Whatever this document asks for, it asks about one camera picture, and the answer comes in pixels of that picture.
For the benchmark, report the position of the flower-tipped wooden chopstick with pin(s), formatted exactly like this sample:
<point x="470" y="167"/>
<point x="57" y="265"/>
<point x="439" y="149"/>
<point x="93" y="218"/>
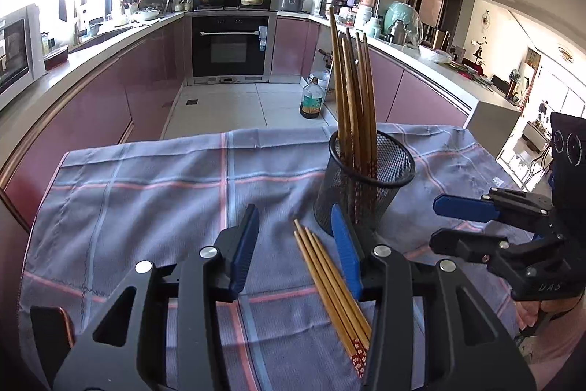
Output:
<point x="328" y="281"/>
<point x="317" y="281"/>
<point x="344" y="281"/>
<point x="336" y="281"/>

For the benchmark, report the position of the mint green wrapped appliance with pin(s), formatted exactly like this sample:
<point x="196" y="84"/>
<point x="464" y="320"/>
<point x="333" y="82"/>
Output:
<point x="405" y="17"/>

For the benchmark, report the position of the person's right hand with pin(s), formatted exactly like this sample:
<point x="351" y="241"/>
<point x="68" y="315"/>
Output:
<point x="526" y="317"/>

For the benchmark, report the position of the cooking oil bottle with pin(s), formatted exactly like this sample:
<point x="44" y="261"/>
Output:
<point x="312" y="100"/>

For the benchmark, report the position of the bunch of wooden chopsticks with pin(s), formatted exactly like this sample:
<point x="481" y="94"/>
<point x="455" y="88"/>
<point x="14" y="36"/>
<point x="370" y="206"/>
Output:
<point x="361" y="107"/>

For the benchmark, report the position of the round wall clock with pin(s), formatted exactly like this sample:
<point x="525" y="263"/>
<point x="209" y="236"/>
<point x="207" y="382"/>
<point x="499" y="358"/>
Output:
<point x="485" y="21"/>

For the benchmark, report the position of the black mesh pen holder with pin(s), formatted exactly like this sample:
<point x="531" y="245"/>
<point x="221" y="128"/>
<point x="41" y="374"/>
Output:
<point x="393" y="185"/>

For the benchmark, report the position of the person's right forearm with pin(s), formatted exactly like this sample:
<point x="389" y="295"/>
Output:
<point x="558" y="354"/>

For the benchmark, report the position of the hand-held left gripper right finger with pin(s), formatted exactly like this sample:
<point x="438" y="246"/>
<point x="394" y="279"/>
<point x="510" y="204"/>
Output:
<point x="345" y="249"/>

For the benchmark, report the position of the pink kitchen base cabinets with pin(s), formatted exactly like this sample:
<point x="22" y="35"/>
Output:
<point x="421" y="98"/>
<point x="91" y="111"/>

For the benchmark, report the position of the framed wall picture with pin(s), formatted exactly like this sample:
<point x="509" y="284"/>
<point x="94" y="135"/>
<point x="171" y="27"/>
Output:
<point x="431" y="4"/>

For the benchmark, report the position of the pale plastic jug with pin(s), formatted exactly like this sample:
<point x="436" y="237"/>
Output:
<point x="373" y="28"/>

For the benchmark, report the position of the steel sink faucet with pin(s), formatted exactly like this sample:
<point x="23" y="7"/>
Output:
<point x="80" y="27"/>

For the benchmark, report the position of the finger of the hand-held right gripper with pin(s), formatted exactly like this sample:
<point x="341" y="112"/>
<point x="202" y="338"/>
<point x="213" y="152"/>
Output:
<point x="462" y="207"/>
<point x="462" y="244"/>

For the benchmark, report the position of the steel thermos flask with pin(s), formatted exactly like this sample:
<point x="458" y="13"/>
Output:
<point x="397" y="33"/>

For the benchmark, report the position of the stainless steel stock pot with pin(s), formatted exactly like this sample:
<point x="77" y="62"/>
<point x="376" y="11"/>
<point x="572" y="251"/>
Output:
<point x="333" y="5"/>

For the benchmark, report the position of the white microwave oven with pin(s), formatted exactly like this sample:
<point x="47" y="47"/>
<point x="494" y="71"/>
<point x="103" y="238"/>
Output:
<point x="18" y="52"/>

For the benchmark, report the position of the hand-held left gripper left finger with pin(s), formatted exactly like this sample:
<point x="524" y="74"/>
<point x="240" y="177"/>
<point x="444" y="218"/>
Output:
<point x="245" y="244"/>

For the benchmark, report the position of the white plastic bucket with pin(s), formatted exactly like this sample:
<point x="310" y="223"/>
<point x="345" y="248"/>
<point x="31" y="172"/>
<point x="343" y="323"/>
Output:
<point x="322" y="80"/>

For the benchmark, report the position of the dark red lidded container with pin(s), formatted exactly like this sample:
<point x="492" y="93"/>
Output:
<point x="56" y="59"/>

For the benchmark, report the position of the white dish with food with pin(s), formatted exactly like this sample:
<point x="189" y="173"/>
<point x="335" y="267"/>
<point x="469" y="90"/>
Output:
<point x="149" y="14"/>

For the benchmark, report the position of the grey rice cooker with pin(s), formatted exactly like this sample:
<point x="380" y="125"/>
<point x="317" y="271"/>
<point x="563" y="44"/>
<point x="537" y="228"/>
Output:
<point x="291" y="1"/>

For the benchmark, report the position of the stainless kitchen sink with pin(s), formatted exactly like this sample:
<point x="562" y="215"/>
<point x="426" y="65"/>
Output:
<point x="100" y="38"/>

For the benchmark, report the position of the black built-in oven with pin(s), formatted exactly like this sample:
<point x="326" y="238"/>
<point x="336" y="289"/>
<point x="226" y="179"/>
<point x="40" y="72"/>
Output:
<point x="229" y="47"/>

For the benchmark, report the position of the blue-grey plaid tablecloth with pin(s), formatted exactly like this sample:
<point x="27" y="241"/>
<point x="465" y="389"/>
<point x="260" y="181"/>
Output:
<point x="160" y="212"/>

